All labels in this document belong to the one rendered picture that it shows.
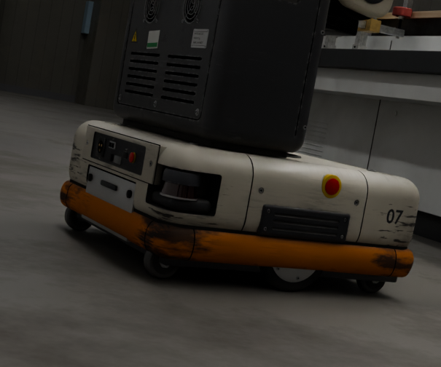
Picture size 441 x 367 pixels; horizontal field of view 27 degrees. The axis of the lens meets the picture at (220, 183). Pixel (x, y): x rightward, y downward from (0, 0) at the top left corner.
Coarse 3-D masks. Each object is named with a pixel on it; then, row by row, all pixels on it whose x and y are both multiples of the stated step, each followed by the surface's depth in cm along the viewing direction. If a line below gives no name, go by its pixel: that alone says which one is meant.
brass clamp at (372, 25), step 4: (368, 20) 373; (372, 20) 371; (376, 20) 372; (368, 24) 372; (372, 24) 372; (376, 24) 372; (380, 24) 373; (360, 28) 378; (364, 28) 375; (368, 28) 372; (372, 28) 372; (376, 28) 373; (368, 32) 378; (372, 32) 375; (376, 32) 373
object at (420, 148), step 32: (416, 32) 380; (320, 96) 445; (320, 128) 441; (352, 128) 415; (384, 128) 392; (416, 128) 372; (352, 160) 412; (384, 160) 389; (416, 160) 369; (416, 224) 368
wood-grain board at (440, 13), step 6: (390, 12) 397; (414, 12) 381; (420, 12) 377; (426, 12) 373; (432, 12) 370; (438, 12) 366; (378, 18) 405; (384, 18) 401; (390, 18) 397; (396, 18) 393; (408, 18) 385; (414, 18) 382; (420, 18) 379
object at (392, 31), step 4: (360, 20) 373; (364, 20) 374; (360, 24) 373; (364, 24) 374; (380, 28) 377; (384, 28) 378; (388, 28) 379; (392, 28) 380; (396, 28) 380; (380, 32) 379; (384, 32) 378; (388, 32) 379; (392, 32) 380; (396, 32) 380; (400, 32) 381; (404, 32) 382; (396, 36) 383; (400, 36) 382
